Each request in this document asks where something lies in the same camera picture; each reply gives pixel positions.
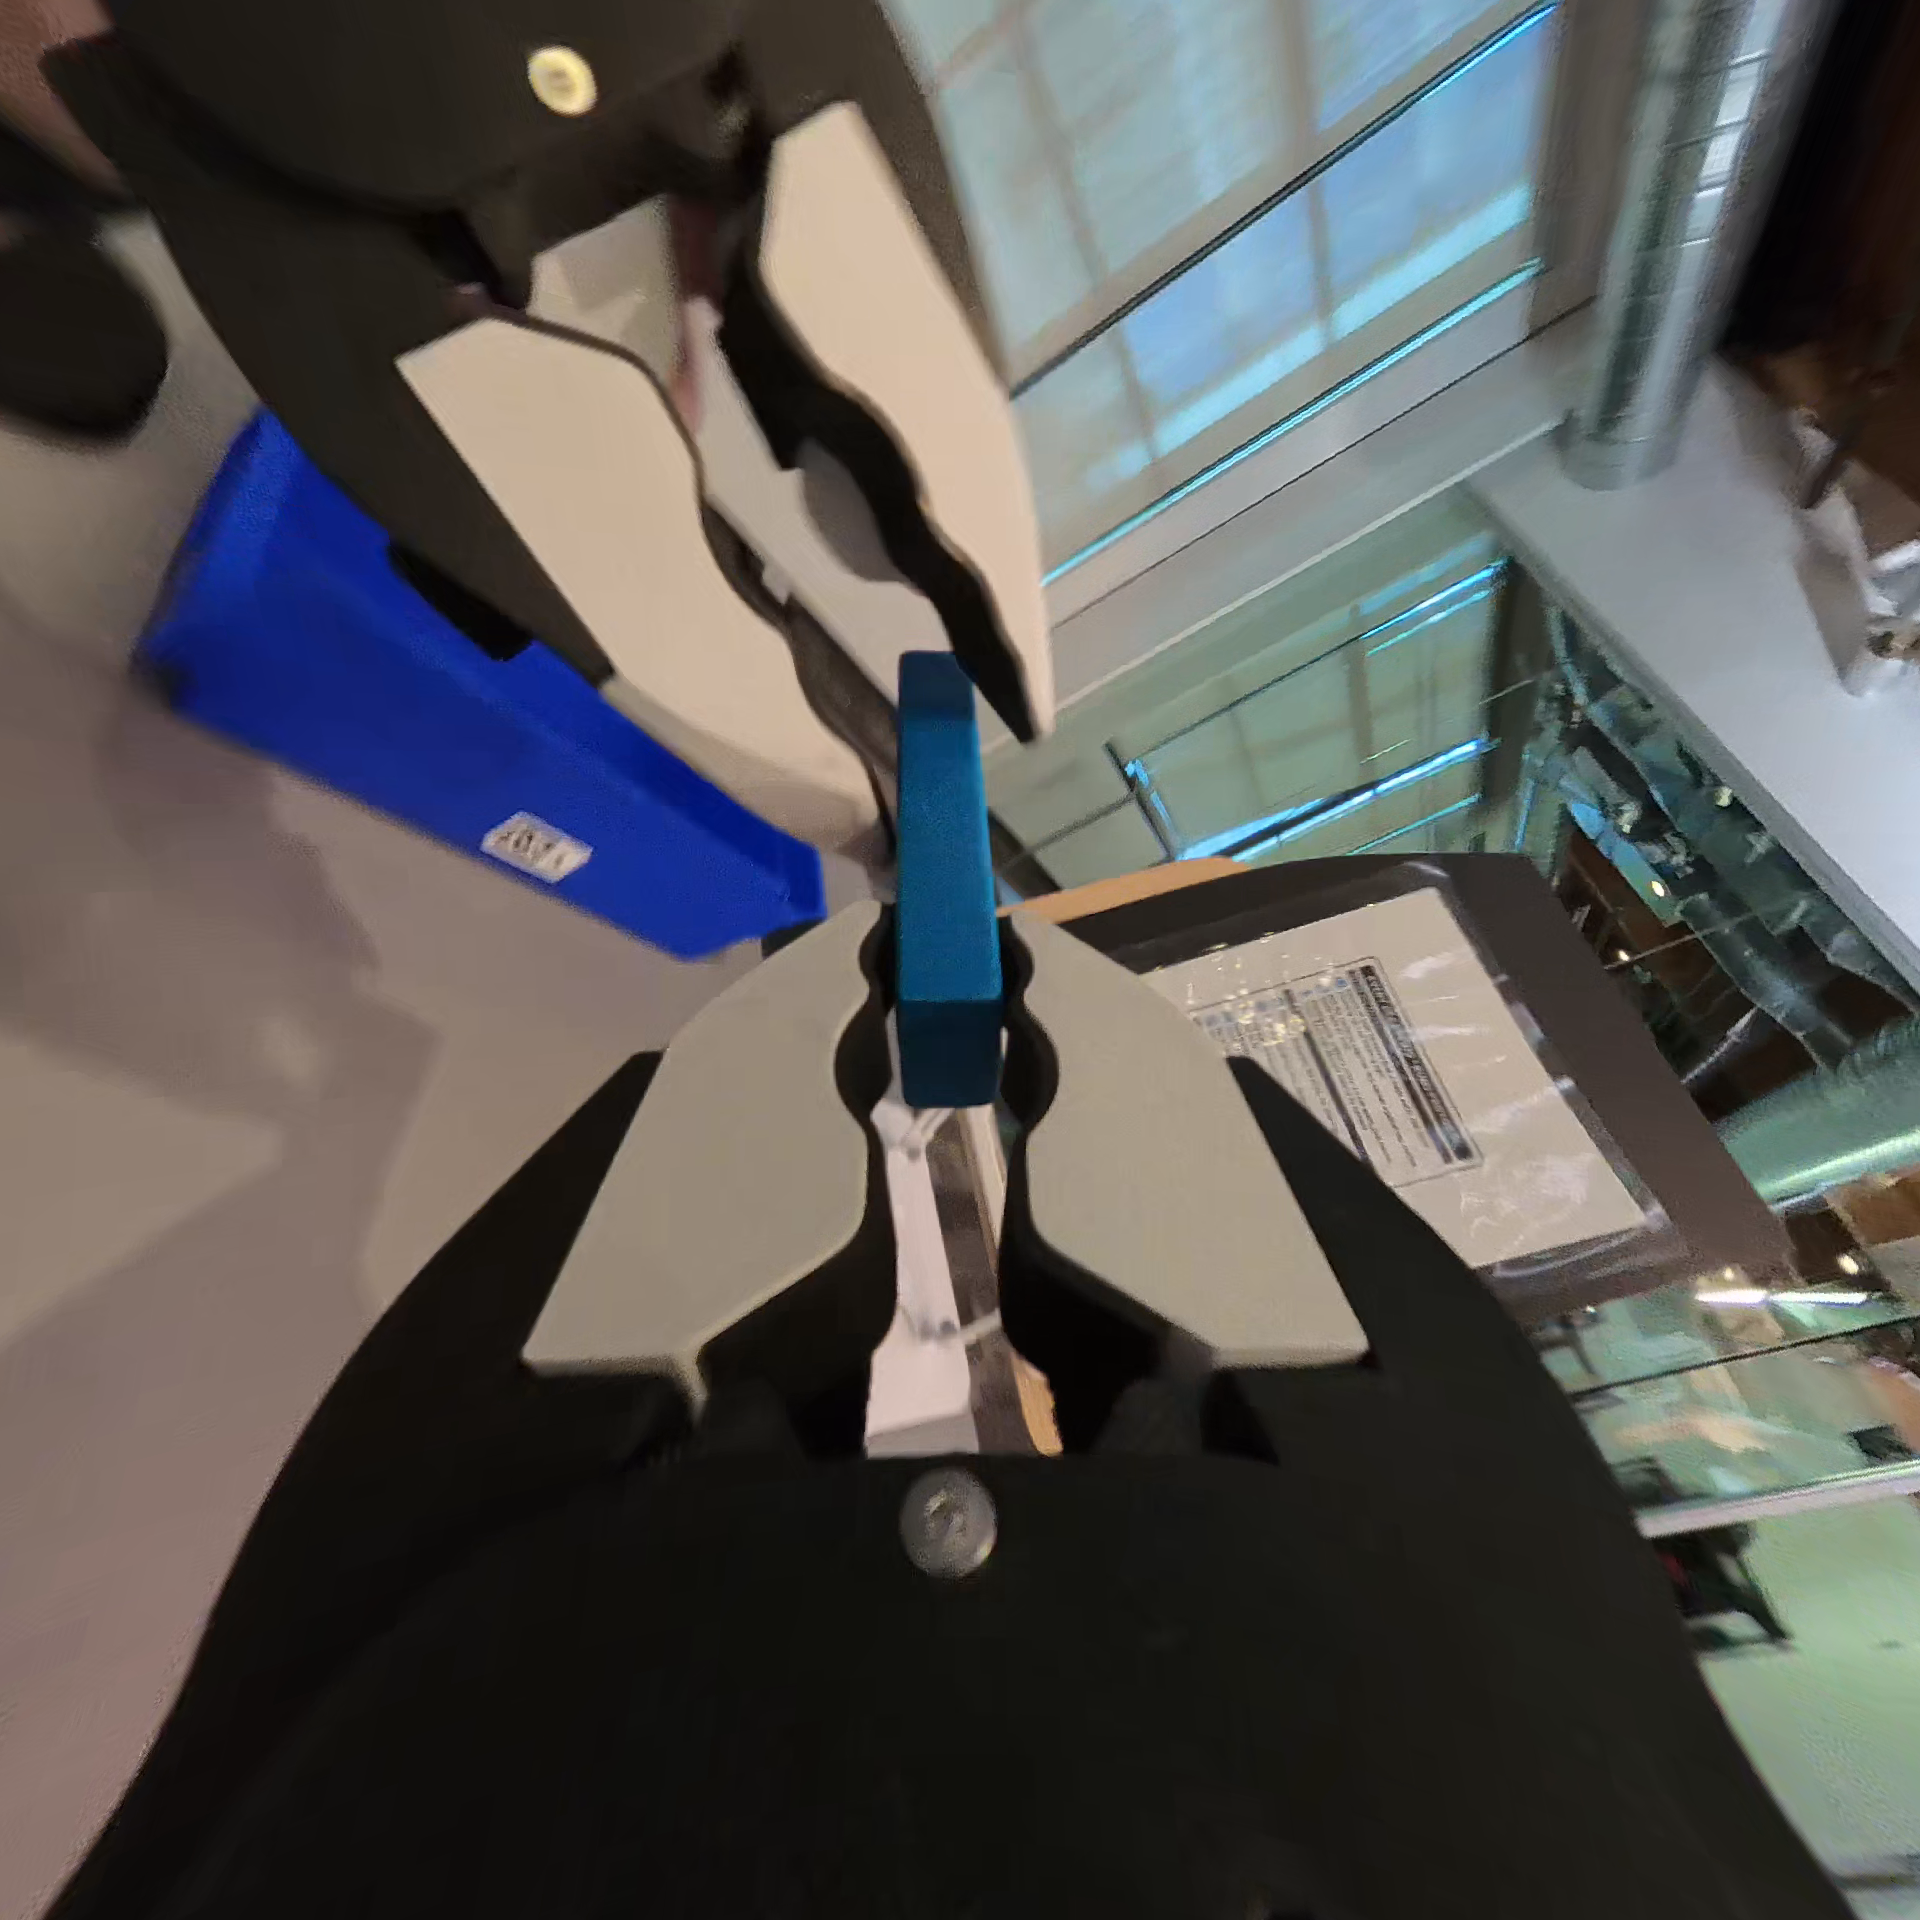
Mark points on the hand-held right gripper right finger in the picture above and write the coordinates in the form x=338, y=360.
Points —
x=1185, y=1184

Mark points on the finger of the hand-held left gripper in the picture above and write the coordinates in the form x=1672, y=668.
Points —
x=570, y=480
x=914, y=299

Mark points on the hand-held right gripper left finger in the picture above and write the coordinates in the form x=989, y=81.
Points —
x=721, y=1170

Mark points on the blue plastic bin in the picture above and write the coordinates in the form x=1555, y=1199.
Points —
x=451, y=721

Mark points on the blue block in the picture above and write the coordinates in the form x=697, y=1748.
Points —
x=945, y=901

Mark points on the spiral metal duct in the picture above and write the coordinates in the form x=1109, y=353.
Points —
x=1680, y=224

